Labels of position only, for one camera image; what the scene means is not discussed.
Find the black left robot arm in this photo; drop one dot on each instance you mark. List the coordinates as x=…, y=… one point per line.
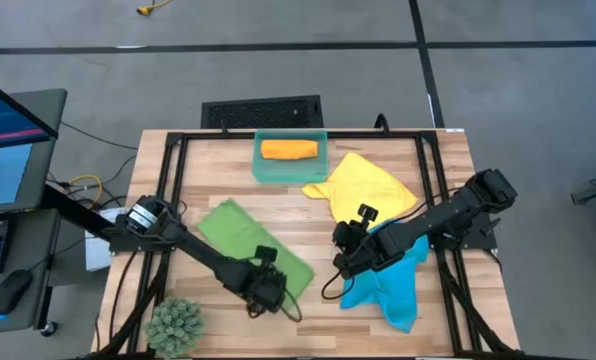
x=203, y=255

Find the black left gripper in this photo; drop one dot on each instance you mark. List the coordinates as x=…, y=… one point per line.
x=268, y=290

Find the white box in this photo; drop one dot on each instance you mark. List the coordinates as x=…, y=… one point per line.
x=95, y=255

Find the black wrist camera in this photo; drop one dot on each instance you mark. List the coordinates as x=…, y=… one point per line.
x=266, y=254
x=368, y=211

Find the orange microfiber towel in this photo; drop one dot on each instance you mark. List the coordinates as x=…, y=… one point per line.
x=288, y=150

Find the black caster wheel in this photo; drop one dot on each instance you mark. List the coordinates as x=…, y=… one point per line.
x=49, y=328

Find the yellow extension plug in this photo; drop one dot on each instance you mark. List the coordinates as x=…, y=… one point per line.
x=144, y=10

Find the blue microfiber towel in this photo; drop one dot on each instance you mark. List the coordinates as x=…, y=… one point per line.
x=393, y=300

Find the grey desk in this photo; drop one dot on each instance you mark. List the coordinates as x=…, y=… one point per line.
x=28, y=240

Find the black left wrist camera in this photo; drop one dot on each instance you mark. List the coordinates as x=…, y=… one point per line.
x=266, y=254

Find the teal translucent plastic basket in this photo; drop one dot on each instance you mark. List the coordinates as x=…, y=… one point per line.
x=290, y=172

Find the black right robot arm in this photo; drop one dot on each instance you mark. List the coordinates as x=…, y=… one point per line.
x=443, y=215

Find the computer monitor with blue screen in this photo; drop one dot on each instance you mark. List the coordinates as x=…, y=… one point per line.
x=3, y=125

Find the green microfiber towel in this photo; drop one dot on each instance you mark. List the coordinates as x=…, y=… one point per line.
x=233, y=235

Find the black computer mouse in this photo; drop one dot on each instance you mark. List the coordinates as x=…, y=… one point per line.
x=10, y=292

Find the yellow microfiber towel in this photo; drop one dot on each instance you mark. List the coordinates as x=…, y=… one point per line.
x=363, y=190

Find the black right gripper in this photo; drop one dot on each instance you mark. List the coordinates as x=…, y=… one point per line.
x=368, y=250

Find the black aluminium table frame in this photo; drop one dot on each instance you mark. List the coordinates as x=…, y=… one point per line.
x=218, y=135

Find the black perforated computer case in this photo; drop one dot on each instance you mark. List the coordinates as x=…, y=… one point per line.
x=263, y=112

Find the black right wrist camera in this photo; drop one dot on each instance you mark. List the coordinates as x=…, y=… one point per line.
x=368, y=211

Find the small artificial green plant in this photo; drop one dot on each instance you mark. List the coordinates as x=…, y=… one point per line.
x=174, y=327

